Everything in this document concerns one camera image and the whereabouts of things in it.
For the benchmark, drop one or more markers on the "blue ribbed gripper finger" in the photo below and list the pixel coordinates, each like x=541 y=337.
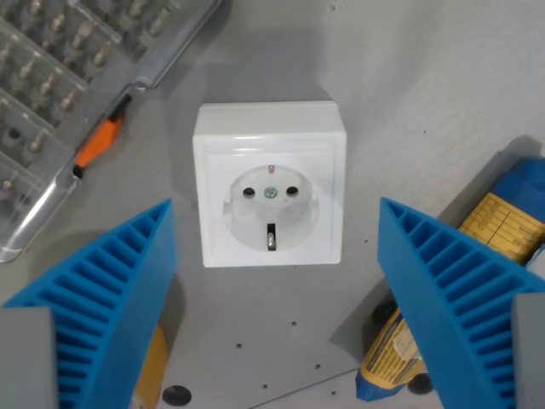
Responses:
x=119 y=289
x=443 y=289

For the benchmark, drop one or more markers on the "brown packing tape roll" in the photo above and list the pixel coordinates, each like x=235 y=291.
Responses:
x=155 y=362

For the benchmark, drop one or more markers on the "clear screwdriver bit case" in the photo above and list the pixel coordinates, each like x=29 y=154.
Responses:
x=51 y=85

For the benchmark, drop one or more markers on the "white wall socket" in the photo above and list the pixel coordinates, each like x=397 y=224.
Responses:
x=272 y=149

